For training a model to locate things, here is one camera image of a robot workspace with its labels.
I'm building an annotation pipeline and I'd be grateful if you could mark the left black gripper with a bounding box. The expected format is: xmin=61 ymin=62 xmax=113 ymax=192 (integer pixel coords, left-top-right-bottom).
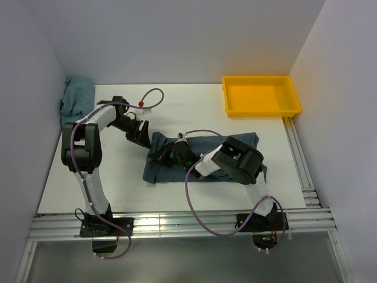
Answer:
xmin=110 ymin=116 xmax=151 ymax=149

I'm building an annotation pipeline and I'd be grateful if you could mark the dark teal t-shirt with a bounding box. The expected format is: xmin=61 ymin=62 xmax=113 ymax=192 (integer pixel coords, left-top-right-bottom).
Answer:
xmin=142 ymin=131 xmax=269 ymax=185

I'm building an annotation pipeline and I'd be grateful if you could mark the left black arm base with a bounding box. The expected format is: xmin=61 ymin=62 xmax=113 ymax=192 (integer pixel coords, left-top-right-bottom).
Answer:
xmin=80 ymin=215 xmax=127 ymax=255

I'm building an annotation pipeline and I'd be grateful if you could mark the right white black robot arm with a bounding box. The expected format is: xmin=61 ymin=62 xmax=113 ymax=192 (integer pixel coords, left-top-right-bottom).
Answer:
xmin=149 ymin=134 xmax=276 ymax=230

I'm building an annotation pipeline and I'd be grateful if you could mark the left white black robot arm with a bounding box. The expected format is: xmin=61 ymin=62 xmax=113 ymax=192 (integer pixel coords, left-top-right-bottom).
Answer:
xmin=61 ymin=96 xmax=151 ymax=235

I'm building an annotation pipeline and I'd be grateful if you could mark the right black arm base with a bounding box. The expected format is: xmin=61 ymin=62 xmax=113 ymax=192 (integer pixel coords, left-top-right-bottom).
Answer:
xmin=234 ymin=212 xmax=289 ymax=251

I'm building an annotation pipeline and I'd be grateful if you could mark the light blue crumpled t-shirt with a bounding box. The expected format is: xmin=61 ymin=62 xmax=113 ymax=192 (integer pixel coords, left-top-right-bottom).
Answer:
xmin=59 ymin=76 xmax=95 ymax=125

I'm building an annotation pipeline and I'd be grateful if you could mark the yellow plastic tray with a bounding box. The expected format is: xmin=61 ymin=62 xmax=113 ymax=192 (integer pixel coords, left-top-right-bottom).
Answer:
xmin=222 ymin=75 xmax=302 ymax=118

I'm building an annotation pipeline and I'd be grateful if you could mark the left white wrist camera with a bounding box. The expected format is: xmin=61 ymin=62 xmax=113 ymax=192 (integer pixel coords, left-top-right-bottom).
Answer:
xmin=130 ymin=101 xmax=152 ymax=117

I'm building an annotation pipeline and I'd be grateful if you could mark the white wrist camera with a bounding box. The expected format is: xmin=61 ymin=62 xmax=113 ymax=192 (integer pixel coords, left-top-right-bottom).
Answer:
xmin=130 ymin=101 xmax=152 ymax=117
xmin=176 ymin=133 xmax=187 ymax=143

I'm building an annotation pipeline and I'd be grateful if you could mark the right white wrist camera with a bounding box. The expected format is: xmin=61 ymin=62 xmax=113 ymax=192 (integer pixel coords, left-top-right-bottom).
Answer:
xmin=176 ymin=133 xmax=187 ymax=143

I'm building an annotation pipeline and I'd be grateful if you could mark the aluminium front rail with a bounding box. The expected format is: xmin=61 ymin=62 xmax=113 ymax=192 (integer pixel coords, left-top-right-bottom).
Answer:
xmin=27 ymin=208 xmax=337 ymax=242

